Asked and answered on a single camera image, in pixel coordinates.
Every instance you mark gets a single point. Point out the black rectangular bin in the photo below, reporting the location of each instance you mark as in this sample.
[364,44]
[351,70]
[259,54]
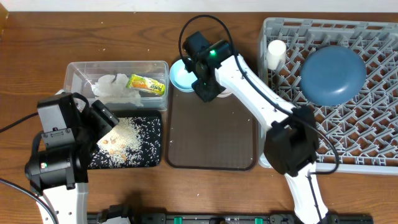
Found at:
[146,155]

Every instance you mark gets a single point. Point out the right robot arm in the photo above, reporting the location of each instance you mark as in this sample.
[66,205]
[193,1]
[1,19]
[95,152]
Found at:
[291,140]

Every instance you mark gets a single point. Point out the cream cup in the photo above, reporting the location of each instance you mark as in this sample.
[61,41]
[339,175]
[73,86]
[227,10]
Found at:
[276,54]

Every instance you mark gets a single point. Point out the light blue bowl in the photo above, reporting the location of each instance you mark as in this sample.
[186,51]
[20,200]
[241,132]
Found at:
[180,78]

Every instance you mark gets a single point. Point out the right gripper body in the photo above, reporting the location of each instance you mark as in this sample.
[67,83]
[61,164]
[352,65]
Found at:
[206,91]

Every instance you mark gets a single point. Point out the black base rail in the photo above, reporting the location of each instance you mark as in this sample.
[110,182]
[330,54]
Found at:
[125,214]

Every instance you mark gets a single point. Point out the dark blue plate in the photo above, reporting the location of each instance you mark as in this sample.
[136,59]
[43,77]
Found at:
[332,75]

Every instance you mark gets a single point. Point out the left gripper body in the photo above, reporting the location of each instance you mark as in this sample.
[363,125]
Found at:
[96,126]

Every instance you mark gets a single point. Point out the rice food waste pile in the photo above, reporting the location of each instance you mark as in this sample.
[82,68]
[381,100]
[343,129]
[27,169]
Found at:
[124,143]

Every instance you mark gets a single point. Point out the grey dishwasher rack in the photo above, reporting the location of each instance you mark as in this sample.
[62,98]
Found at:
[362,132]

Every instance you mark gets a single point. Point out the brown plastic tray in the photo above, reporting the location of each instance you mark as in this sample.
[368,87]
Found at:
[217,135]

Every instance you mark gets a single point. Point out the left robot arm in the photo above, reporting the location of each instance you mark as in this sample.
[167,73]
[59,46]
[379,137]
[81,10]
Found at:
[61,153]

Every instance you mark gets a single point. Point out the clear plastic bin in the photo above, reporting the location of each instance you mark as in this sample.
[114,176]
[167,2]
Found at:
[80,76]

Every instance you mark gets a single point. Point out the green orange snack wrapper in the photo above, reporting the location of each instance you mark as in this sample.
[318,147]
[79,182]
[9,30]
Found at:
[146,84]

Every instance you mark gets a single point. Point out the white napkin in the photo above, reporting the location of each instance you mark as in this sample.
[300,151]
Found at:
[112,89]

